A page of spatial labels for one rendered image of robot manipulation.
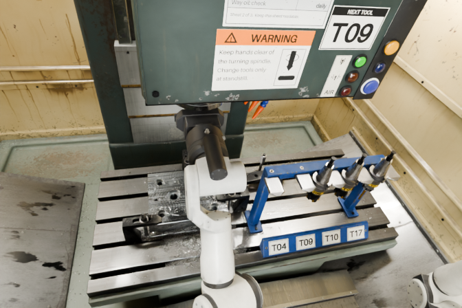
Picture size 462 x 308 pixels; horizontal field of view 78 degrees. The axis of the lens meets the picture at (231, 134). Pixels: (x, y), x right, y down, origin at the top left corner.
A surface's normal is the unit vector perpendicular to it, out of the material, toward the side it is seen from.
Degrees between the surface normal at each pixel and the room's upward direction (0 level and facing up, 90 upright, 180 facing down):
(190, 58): 90
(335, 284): 7
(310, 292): 7
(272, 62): 90
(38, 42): 90
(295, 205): 0
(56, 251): 24
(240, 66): 90
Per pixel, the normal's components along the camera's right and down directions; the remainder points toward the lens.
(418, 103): -0.97, 0.07
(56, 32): 0.22, 0.69
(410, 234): -0.29, -0.63
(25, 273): 0.51, -0.68
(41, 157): 0.12, -0.72
